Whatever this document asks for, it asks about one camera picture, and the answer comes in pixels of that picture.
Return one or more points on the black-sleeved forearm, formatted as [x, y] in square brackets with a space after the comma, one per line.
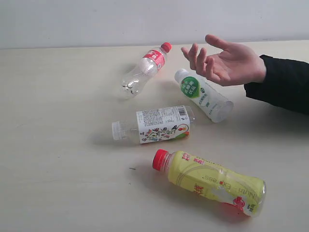
[286, 85]

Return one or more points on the clear red-label cola bottle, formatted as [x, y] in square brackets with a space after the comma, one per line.
[148, 67]

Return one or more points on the yellow-label red-cap bottle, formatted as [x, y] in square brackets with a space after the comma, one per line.
[212, 181]

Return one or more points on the white green-label drink bottle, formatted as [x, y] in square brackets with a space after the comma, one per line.
[216, 106]

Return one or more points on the person's open hand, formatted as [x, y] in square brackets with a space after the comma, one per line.
[236, 65]

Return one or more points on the clear floral-label bottle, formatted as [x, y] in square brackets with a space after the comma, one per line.
[155, 125]

